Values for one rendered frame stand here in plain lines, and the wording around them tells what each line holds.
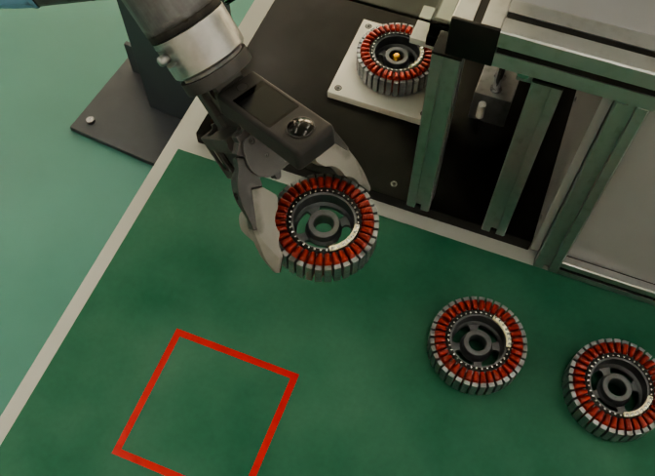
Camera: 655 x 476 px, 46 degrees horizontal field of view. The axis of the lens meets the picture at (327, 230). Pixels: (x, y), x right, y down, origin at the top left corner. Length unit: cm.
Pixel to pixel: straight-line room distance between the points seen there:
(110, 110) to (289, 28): 102
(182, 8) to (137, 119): 141
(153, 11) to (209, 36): 5
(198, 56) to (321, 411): 42
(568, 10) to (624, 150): 15
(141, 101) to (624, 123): 155
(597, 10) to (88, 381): 67
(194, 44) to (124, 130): 139
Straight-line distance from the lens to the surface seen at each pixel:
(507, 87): 106
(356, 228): 77
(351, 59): 113
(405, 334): 93
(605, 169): 82
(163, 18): 70
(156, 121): 207
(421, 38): 102
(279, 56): 115
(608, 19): 75
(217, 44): 70
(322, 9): 121
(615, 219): 91
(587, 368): 93
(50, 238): 197
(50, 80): 227
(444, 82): 81
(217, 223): 101
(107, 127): 209
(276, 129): 68
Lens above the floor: 161
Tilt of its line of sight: 60 degrees down
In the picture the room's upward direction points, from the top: straight up
